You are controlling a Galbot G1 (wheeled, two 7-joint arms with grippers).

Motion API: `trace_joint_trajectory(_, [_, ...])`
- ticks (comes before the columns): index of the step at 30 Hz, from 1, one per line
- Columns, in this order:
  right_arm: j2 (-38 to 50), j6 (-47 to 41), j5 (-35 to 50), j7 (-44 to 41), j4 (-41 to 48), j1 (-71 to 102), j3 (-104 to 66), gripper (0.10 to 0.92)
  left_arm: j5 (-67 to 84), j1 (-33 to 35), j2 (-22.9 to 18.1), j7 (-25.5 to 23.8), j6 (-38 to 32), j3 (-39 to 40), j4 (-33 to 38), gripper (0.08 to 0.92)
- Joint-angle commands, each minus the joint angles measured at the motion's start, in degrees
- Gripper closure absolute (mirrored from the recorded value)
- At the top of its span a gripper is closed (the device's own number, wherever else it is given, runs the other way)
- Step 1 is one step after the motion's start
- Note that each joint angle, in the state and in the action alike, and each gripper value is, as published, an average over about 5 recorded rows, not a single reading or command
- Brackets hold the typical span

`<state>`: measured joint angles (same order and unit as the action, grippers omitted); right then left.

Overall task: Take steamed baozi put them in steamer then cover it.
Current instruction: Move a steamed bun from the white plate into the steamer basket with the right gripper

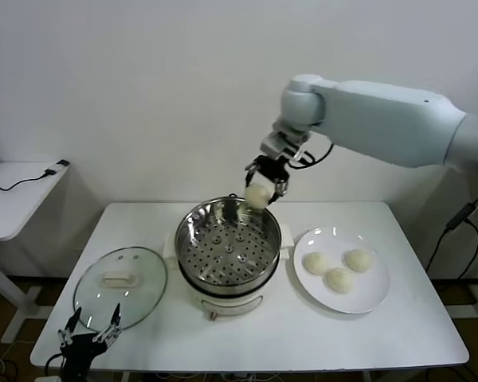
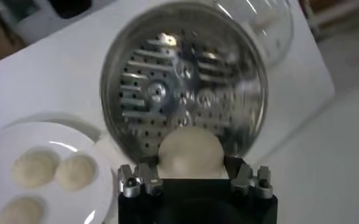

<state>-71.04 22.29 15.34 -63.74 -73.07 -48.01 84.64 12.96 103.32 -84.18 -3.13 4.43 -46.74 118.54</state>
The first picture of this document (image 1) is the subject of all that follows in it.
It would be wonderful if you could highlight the glass lid with white handle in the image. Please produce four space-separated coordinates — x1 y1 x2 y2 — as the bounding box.
72 247 169 333

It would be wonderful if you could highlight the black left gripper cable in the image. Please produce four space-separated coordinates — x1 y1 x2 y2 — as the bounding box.
43 351 65 382

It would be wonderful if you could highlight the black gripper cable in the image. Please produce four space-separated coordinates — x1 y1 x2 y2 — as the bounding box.
288 141 335 170
43 351 65 382

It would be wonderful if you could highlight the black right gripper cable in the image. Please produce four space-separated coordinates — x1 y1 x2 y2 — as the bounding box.
288 141 335 170

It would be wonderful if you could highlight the perforated stainless steel steamer basket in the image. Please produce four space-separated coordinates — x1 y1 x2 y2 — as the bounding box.
174 198 282 298

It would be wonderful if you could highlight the white electric cooker pot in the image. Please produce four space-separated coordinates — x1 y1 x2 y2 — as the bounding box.
162 193 294 322

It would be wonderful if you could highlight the black cable with silver adapter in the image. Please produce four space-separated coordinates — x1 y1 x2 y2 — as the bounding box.
0 159 70 193

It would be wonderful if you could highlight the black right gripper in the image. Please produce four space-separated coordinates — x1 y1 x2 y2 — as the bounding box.
244 157 292 207

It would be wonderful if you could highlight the white round plate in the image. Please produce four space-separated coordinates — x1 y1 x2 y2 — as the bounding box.
292 226 391 315

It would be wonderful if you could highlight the white steamed baozi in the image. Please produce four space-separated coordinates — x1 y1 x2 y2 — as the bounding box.
302 251 331 276
245 182 273 210
323 267 355 295
344 248 373 275

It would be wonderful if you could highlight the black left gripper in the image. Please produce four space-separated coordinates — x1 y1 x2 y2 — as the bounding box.
57 302 123 382

